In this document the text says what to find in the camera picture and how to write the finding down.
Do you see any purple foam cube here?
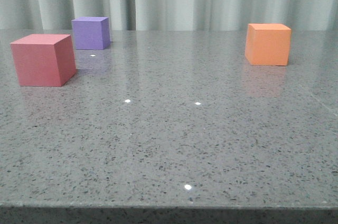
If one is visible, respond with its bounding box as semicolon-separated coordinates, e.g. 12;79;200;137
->
71;17;110;50

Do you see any orange foam cube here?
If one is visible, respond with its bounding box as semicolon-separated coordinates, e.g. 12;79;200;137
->
245;23;292;66

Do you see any red foam cube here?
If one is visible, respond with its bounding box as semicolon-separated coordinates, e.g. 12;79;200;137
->
10;34;77;87

